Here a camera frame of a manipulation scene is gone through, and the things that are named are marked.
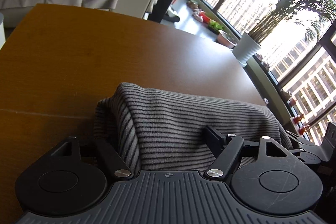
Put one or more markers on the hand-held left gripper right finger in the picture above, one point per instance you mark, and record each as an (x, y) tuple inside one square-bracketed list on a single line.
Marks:
[(214, 138)]

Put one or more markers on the grey striped garment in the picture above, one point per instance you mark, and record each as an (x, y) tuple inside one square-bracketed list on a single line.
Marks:
[(178, 119)]

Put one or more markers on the small beige floor toy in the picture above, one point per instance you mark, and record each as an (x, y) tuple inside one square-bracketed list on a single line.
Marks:
[(193, 5)]

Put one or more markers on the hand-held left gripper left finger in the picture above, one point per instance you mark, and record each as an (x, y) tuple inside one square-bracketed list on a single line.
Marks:
[(105, 151)]

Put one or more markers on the black window frame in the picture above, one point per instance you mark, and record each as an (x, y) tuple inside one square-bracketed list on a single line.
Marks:
[(321, 44)]

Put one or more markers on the green leafy plant tray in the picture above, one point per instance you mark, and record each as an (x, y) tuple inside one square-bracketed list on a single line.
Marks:
[(216, 26)]

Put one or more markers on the red floor toy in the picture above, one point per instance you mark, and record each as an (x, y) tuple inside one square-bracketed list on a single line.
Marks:
[(205, 17)]

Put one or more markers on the red windowsill figurine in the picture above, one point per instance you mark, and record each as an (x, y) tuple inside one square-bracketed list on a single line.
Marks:
[(298, 119), (303, 129)]

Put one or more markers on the pink bowl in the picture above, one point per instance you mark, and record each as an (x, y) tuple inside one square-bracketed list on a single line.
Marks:
[(226, 40)]

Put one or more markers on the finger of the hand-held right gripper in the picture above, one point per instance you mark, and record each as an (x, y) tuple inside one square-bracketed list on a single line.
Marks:
[(302, 140), (308, 156)]

